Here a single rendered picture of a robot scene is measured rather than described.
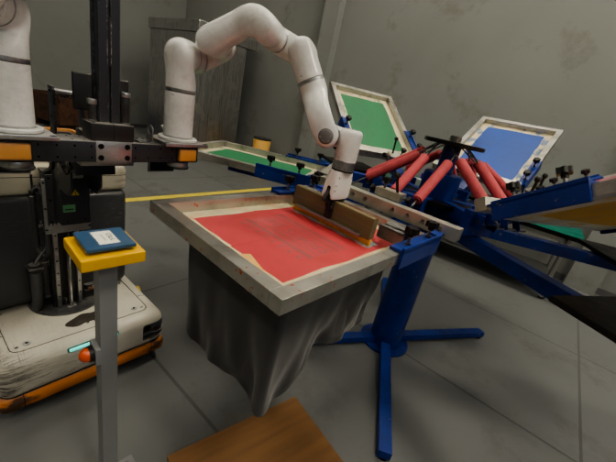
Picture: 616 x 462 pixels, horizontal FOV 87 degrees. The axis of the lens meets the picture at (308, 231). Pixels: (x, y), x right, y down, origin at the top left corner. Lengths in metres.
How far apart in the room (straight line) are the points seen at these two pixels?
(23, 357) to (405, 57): 5.32
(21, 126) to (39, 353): 0.91
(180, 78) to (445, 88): 4.46
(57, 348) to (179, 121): 1.01
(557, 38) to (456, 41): 1.13
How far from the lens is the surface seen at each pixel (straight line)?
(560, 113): 5.01
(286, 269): 0.82
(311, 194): 1.20
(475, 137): 3.05
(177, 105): 1.21
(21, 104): 1.07
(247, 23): 1.13
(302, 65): 1.09
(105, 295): 0.93
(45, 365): 1.69
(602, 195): 1.14
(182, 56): 1.20
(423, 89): 5.41
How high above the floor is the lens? 1.34
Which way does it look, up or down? 21 degrees down
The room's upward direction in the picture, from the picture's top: 13 degrees clockwise
